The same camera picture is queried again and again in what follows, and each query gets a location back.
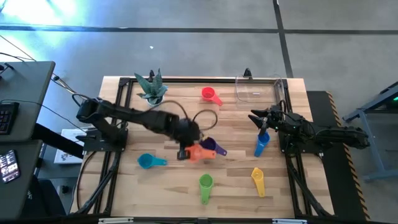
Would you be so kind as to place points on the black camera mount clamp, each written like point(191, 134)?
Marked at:
point(151, 74)
point(247, 73)

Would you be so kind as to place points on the black hazard-striped floor mat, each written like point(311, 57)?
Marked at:
point(335, 186)

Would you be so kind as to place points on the blue measuring cup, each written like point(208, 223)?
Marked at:
point(259, 149)

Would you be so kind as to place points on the white booklet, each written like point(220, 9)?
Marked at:
point(63, 157)

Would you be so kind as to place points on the potted plant in white pot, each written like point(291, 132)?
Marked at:
point(152, 90)

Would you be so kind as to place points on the black aluminium table frame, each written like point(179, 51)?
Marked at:
point(202, 80)

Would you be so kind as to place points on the teal measuring cup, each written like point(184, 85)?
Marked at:
point(145, 161)

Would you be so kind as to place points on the red measuring cup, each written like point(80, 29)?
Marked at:
point(207, 93)

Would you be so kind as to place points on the black keyboard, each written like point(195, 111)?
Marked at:
point(7, 118)

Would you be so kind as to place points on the clear plastic basket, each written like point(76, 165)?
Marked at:
point(255, 93)

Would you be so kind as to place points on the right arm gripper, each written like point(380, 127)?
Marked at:
point(276, 118)

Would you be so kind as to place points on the green measuring cup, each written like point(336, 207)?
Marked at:
point(206, 186)

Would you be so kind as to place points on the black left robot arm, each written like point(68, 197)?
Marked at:
point(130, 115)

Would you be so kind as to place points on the dark gray desk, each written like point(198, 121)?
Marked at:
point(28, 174)
point(31, 84)

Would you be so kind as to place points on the yellow measuring cup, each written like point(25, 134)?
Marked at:
point(258, 183)

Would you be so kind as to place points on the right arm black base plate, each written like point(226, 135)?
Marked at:
point(298, 151)

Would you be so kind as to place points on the blue-gray metal stand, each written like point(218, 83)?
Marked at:
point(371, 146)

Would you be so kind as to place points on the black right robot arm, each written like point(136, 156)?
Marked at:
point(342, 137)

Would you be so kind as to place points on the black desk leg bar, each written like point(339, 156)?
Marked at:
point(53, 140)

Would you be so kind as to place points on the orange measuring cup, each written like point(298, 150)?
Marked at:
point(196, 153)

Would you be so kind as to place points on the purple measuring cup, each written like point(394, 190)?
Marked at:
point(211, 143)

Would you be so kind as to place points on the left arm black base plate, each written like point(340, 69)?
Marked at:
point(93, 144)

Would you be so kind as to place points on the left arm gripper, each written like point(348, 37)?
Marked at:
point(188, 132)

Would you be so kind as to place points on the white table edge bracket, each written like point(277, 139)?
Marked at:
point(115, 220)
point(289, 221)

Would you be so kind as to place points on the black smartphone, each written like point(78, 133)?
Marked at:
point(9, 166)

